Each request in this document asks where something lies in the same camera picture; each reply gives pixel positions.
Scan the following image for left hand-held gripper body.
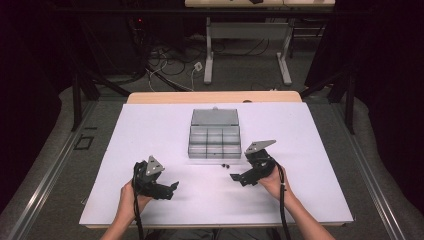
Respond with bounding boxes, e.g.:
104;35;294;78
132;155;173;200

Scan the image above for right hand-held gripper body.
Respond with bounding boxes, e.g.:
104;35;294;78
244;139;277;187

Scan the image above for clear plastic compartment box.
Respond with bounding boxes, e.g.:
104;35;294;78
187;106;243;160

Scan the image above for person's right hand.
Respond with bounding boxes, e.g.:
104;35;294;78
258;164;295;202

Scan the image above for person's left hand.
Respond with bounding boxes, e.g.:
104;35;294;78
119;179;154;219

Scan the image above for white table cover board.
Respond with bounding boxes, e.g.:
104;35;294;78
79;102;355;226

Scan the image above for person's dark trousers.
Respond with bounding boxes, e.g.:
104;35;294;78
144;227;283;240

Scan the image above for black metal stand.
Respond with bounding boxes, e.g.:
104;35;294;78
299;66;356;135
71;19;132;133

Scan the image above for white-framed background desk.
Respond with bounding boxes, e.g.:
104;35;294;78
184;0;336;86

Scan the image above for dark cabinet with red light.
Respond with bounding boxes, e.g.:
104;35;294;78
124;15;153;76

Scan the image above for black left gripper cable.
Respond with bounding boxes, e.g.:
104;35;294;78
132;163;145;240

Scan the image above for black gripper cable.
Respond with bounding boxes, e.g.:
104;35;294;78
132;163;145;240
272;159;293;240

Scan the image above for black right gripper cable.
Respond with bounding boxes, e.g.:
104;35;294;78
272;159;293;240

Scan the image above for aluminium floor rail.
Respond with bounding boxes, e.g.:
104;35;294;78
6;99;98;240
333;103;406;240

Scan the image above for white floor cable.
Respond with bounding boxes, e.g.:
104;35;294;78
146;59;201;93

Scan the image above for black floor cables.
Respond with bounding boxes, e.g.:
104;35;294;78
146;36;271;78

